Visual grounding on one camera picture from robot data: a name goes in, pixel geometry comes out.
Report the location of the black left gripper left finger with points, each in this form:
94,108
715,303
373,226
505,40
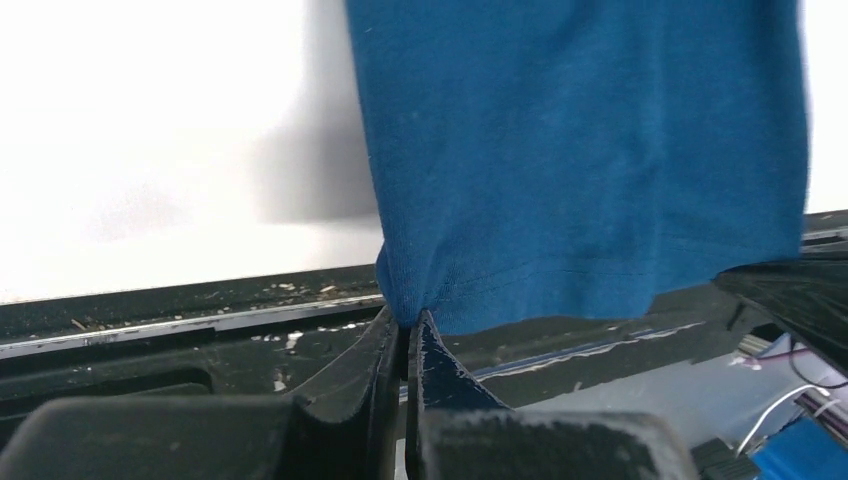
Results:
338,424

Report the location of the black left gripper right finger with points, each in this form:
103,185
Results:
457,429

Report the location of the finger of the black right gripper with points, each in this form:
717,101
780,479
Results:
807,297

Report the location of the blue t-shirt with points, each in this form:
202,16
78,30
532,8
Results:
534,159

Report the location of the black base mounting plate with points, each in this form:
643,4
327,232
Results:
270,334

